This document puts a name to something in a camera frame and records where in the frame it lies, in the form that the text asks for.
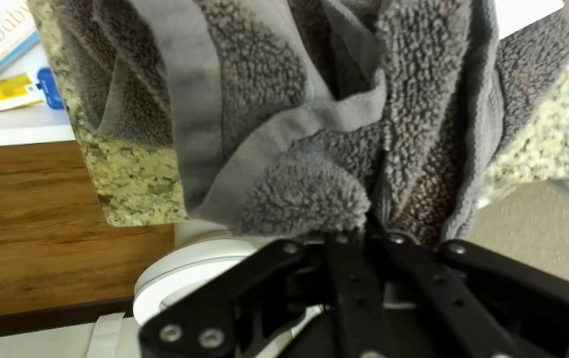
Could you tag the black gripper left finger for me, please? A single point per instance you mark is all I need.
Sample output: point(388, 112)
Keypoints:
point(231, 289)

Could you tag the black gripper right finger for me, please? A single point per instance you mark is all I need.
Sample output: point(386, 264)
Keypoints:
point(496, 280)

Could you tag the grey terry towel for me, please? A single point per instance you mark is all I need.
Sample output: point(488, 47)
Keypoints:
point(285, 101)

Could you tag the white open drawer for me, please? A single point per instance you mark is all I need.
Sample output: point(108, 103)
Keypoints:
point(12, 126)

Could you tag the small blue capped tube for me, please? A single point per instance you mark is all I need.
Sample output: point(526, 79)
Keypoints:
point(6, 93)

